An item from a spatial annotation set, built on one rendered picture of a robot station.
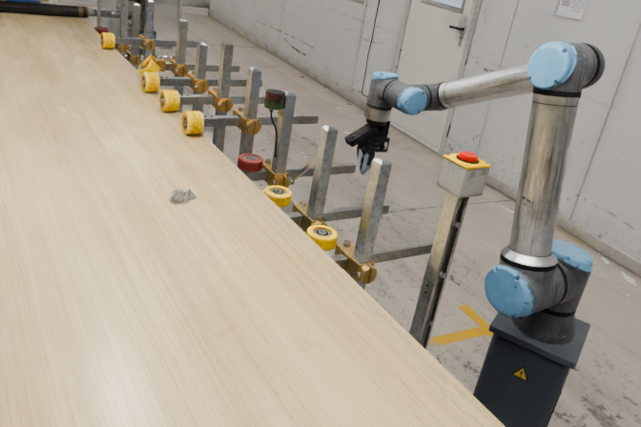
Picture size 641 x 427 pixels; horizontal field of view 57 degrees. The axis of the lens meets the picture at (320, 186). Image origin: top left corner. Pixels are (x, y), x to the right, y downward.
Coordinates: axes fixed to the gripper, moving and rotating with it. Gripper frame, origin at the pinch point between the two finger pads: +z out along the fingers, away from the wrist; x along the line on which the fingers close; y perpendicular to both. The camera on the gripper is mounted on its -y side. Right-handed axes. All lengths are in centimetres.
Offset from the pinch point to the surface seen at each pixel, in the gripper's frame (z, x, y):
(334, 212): 0.4, -26.3, -28.2
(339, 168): -2.6, -1.4, -11.2
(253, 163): -7.6, -3.8, -46.2
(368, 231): -10, -56, -38
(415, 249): 1, -51, -16
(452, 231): -24, -82, -38
